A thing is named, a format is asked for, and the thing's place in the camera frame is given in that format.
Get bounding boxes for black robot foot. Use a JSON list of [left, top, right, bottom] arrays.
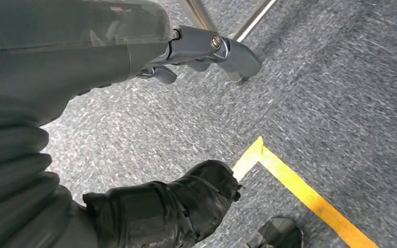
[[246, 217, 304, 248]]

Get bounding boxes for yellow floor tape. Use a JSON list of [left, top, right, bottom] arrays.
[[232, 136, 379, 248]]

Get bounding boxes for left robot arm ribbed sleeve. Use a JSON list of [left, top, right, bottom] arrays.
[[0, 111, 74, 248]]

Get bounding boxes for stainless steel workbench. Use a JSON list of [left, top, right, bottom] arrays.
[[178, 0, 278, 86]]

